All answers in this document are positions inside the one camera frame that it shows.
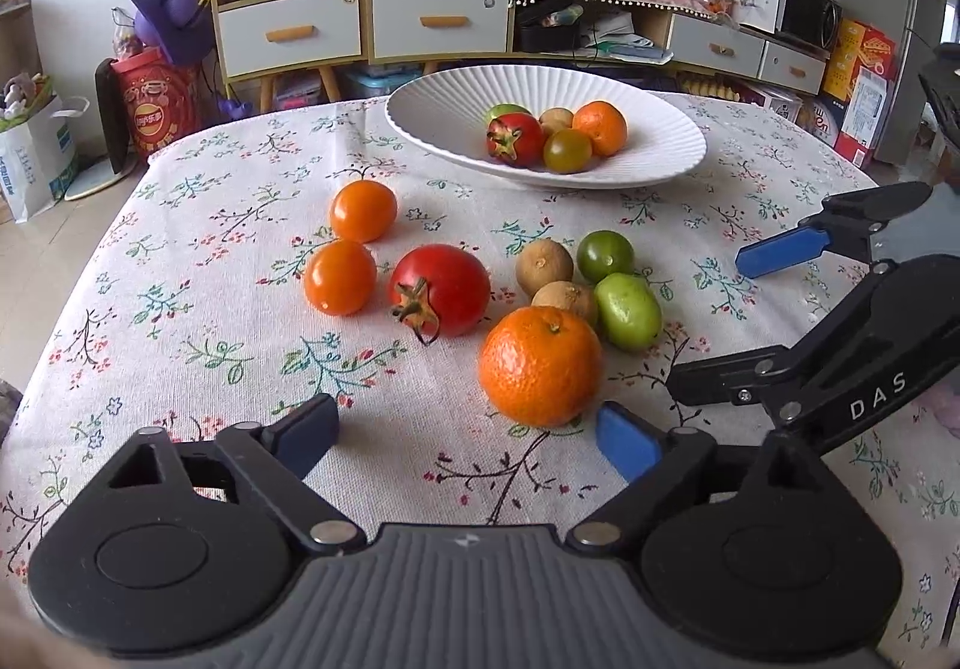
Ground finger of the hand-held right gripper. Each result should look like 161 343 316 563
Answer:
666 343 807 415
735 181 933 278

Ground red snack bucket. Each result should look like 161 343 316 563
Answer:
112 55 200 161

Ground white drawer with round lock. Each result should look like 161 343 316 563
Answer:
371 0 511 61
216 0 362 79

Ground plush toys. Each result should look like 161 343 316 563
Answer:
0 73 53 122

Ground blue lid storage box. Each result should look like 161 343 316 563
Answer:
341 65 425 100

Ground black panel on white base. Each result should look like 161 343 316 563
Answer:
64 58 140 201

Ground wooden shelf cabinet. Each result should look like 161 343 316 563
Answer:
202 0 526 115

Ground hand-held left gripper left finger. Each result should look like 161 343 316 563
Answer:
75 393 367 556

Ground small red tomato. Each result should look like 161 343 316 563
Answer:
486 112 546 168

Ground mandarin orange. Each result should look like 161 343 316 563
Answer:
478 305 605 428
571 100 629 158

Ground white and red box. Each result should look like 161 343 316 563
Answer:
832 67 893 169

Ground dark green lime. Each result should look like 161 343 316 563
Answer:
576 230 635 285

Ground clear storage box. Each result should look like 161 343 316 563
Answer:
274 73 325 111

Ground yellow cherry tomato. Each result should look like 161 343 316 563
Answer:
543 128 593 175

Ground white paper bag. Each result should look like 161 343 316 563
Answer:
0 95 89 224

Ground light green lime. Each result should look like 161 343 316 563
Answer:
595 272 662 350

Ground floral tablecloth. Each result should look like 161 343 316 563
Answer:
0 90 960 669

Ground black and white microwave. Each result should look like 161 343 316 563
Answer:
776 0 845 51

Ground white ribbed plate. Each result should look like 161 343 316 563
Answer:
385 67 708 190

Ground black basket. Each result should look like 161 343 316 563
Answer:
517 5 586 53

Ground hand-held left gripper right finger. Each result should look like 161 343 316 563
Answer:
566 401 863 554

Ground white and green papers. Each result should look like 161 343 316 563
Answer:
585 13 676 66

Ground large red tomato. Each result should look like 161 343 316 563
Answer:
388 244 492 346

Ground low wooden drawer cabinet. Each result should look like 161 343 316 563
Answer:
514 1 830 96

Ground orange cardboard box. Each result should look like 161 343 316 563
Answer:
821 18 897 107

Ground orange cherry tomato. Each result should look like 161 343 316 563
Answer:
304 239 378 316
328 179 398 244

